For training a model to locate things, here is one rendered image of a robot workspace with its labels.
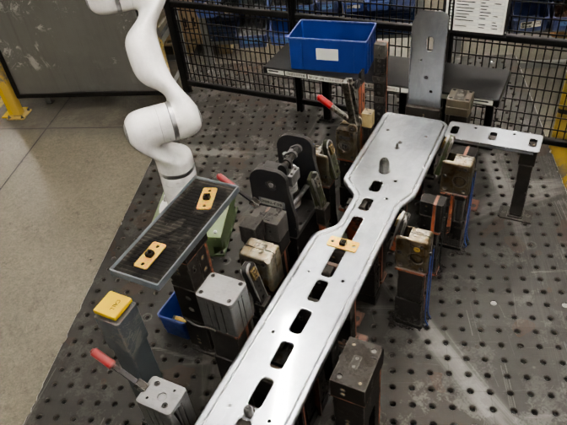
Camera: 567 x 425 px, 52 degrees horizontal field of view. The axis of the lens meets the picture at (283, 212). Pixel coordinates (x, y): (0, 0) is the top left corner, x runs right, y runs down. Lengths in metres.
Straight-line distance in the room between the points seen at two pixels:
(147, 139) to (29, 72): 2.79
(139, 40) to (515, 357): 1.38
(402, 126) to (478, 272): 0.54
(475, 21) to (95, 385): 1.71
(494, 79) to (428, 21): 0.39
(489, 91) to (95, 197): 2.36
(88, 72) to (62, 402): 2.89
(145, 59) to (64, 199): 2.03
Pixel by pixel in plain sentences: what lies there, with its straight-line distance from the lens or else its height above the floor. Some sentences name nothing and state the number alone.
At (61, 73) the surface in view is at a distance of 4.41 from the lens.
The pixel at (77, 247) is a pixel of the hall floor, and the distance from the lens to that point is 3.34.
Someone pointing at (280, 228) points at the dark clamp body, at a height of 1.05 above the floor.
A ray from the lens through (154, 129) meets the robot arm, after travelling 1.78.
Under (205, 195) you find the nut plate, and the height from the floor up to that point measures 1.17.
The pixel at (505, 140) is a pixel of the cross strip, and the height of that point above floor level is 1.00.
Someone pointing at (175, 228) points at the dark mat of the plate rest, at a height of 1.16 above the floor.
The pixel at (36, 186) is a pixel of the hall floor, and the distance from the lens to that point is 3.92.
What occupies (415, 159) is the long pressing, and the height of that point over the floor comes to 1.00.
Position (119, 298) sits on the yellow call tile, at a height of 1.16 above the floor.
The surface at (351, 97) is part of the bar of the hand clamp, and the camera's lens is 1.84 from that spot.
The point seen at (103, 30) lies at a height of 0.62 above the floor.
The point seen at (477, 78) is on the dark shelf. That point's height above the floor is 1.03.
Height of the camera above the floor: 2.10
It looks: 41 degrees down
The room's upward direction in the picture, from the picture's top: 7 degrees counter-clockwise
